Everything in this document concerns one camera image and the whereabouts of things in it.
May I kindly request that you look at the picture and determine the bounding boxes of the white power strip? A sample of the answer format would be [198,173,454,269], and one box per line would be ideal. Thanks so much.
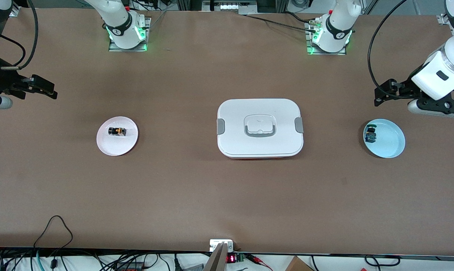
[219,3,247,12]

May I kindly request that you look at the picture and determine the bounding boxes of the red clip leads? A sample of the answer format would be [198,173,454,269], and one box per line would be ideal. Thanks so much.
[246,254,274,271]

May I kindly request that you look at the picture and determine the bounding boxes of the pink round plate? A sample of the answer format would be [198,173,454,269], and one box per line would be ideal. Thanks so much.
[96,116,139,157]

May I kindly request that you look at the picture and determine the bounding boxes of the black base cable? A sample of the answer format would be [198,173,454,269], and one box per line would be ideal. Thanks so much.
[240,14,319,32]

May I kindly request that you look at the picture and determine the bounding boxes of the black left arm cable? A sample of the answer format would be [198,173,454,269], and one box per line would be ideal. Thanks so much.
[367,0,413,99]

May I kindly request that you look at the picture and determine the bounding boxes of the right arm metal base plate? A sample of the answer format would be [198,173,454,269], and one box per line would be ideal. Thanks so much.
[108,17,151,52]

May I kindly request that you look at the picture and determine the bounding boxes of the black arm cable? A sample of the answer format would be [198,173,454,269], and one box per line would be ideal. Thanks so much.
[0,0,38,71]
[367,0,413,99]

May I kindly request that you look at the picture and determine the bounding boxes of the white lidded lunch box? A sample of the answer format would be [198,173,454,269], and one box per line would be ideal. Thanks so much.
[216,98,304,159]

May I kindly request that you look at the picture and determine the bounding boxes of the black green small part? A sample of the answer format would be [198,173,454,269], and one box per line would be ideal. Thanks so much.
[364,124,378,144]

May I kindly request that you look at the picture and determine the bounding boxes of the aluminium camera mount profile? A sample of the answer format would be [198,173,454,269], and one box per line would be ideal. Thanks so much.
[203,242,228,271]

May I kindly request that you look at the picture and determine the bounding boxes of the brown cardboard box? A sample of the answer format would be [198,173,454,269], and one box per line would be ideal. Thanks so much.
[285,256,314,271]

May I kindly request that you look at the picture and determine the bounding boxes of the thin black looped cable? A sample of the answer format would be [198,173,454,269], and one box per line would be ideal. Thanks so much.
[33,215,74,251]

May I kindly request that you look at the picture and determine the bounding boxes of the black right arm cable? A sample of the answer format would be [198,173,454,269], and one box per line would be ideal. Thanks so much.
[0,0,38,71]

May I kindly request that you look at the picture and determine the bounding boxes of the light blue round plate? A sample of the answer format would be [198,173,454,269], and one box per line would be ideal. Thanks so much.
[363,119,406,158]

